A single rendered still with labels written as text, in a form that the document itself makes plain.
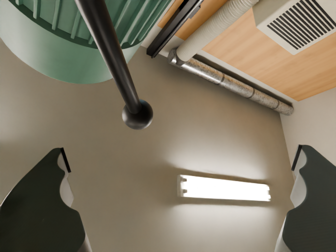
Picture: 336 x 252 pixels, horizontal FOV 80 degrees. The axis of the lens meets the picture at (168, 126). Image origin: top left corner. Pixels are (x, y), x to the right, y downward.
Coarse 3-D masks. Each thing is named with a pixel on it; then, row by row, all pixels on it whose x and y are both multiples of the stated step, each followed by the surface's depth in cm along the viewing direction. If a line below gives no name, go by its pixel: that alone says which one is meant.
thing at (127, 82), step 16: (80, 0) 9; (96, 0) 10; (96, 16) 10; (96, 32) 11; (112, 32) 12; (112, 48) 13; (112, 64) 14; (128, 80) 16; (128, 96) 18; (128, 112) 21; (144, 112) 21
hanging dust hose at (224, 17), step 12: (228, 0) 147; (240, 0) 140; (252, 0) 138; (216, 12) 156; (228, 12) 148; (240, 12) 147; (204, 24) 166; (216, 24) 157; (228, 24) 157; (192, 36) 177; (204, 36) 169; (180, 48) 189; (192, 48) 181
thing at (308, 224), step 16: (304, 144) 10; (304, 160) 10; (320, 160) 9; (304, 176) 8; (320, 176) 8; (304, 192) 8; (320, 192) 8; (304, 208) 7; (320, 208) 7; (288, 224) 7; (304, 224) 7; (320, 224) 6; (288, 240) 6; (304, 240) 6; (320, 240) 6
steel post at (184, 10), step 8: (184, 0) 154; (192, 0) 149; (200, 0) 147; (184, 8) 155; (192, 8) 153; (176, 16) 162; (184, 16) 161; (192, 16) 161; (168, 24) 170; (176, 24) 169; (160, 32) 181; (168, 32) 176; (160, 40) 185; (168, 40) 185; (152, 48) 194; (160, 48) 192; (152, 56) 202
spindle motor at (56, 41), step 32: (0, 0) 18; (32, 0) 17; (64, 0) 16; (128, 0) 16; (160, 0) 18; (0, 32) 22; (32, 32) 19; (64, 32) 19; (128, 32) 20; (32, 64) 24; (64, 64) 23; (96, 64) 24
